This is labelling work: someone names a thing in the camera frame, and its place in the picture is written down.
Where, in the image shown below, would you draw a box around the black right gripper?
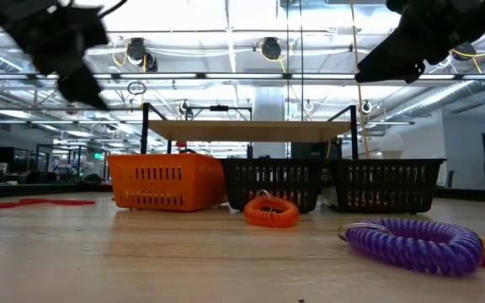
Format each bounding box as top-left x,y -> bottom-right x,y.
354,0 -> 485,85

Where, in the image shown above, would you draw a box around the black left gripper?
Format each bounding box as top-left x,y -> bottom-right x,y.
3,3 -> 112,112

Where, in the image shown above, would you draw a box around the orange plastic basket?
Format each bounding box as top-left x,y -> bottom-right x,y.
106,152 -> 229,213

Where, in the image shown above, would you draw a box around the black plastic basket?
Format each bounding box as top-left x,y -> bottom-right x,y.
218,157 -> 326,214
321,157 -> 447,214

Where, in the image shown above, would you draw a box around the purple coil wristband keychain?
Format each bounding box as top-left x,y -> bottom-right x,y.
336,216 -> 485,278

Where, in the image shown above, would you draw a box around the orange coil wristband keychain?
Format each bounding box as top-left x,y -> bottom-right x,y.
242,189 -> 301,230

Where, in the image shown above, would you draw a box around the long ceiling light bar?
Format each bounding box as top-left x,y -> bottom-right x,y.
0,72 -> 485,82

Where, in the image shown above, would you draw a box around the wooden riser shelf black legs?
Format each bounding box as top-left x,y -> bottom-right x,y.
140,102 -> 360,161

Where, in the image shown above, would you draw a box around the yellow hanging cable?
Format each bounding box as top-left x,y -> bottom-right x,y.
349,0 -> 372,160

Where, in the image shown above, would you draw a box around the hanging black wire loop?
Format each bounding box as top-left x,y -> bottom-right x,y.
126,80 -> 148,97

